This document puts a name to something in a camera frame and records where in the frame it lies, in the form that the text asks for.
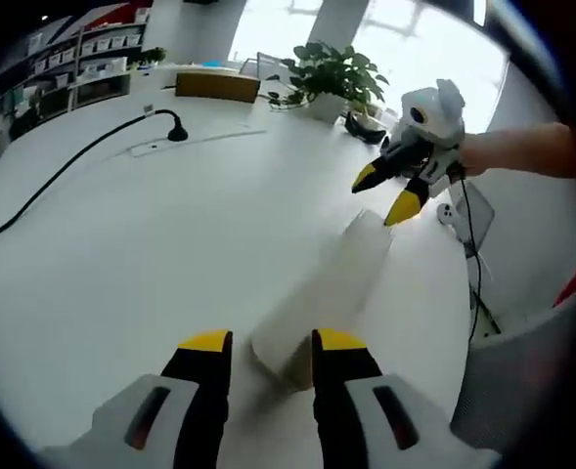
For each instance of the brown cardboard box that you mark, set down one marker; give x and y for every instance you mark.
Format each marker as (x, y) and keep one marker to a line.
(216, 88)

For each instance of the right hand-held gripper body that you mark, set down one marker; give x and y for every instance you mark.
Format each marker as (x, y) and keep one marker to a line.
(439, 127)

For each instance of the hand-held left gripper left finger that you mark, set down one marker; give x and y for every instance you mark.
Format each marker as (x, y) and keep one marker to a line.
(204, 391)

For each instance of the beige cutlery case lid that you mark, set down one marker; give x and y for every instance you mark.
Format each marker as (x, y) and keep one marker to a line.
(331, 283)

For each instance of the small potted plant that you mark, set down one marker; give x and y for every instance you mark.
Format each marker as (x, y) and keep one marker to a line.
(153, 56)

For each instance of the white storage shelving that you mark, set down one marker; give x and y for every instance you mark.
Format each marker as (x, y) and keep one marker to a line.
(87, 49)

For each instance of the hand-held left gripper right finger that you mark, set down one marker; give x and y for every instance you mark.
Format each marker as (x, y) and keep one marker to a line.
(341, 391)

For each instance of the potted green plant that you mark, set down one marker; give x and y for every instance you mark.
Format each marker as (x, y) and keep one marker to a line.
(331, 73)

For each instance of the white game controller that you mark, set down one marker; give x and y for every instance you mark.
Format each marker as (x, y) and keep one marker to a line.
(446, 214)

